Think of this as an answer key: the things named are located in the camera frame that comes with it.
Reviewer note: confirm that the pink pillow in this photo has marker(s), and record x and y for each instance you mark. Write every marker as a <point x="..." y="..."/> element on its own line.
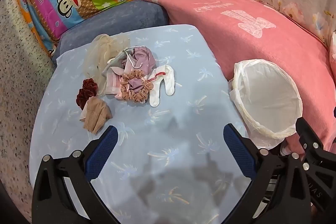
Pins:
<point x="333" y="50"/>

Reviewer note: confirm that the purple satin cloth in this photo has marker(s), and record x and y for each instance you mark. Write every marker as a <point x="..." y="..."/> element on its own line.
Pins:
<point x="141" y="56"/>

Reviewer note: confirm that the beige mesh pouch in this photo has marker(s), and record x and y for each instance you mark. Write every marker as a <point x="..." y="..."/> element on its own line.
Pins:
<point x="102" y="56"/>

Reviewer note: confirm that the pink face mask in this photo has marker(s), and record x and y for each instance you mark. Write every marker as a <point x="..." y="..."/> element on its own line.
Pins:
<point x="113" y="85"/>

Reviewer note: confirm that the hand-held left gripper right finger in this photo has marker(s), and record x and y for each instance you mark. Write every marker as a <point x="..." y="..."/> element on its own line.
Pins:
<point x="237" y="148"/>

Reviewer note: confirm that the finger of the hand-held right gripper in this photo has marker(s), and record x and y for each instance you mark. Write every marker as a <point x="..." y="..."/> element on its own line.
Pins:
<point x="311" y="140"/>

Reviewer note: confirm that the light blue palm print sheet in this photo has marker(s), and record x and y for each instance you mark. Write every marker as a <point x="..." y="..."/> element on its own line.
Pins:
<point x="157" y="129"/>

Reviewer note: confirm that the white bin with plastic liner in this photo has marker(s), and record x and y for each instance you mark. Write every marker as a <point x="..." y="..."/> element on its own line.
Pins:
<point x="265" y="92"/>

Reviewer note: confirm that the blue-grey cushion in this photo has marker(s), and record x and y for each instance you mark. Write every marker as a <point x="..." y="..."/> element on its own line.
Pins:
<point x="118" y="16"/>

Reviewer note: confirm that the brown dotted scrunchie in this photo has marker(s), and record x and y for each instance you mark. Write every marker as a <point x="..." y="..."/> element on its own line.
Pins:
<point x="136" y="73"/>

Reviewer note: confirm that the pink blanket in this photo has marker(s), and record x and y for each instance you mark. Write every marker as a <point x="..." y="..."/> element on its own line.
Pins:
<point x="236" y="37"/>

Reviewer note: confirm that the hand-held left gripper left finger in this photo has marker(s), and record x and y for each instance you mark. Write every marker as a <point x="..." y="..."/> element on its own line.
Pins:
<point x="103" y="148"/>

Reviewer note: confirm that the white sock with red thread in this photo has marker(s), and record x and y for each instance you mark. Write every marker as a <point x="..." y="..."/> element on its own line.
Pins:
<point x="156" y="92"/>
<point x="170" y="79"/>

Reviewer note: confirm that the dark red scrunchie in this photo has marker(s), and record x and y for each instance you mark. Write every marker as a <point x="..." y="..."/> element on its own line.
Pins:
<point x="86" y="90"/>

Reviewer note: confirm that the tan sock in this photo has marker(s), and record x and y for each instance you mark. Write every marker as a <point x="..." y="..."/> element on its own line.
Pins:
<point x="97" y="113"/>

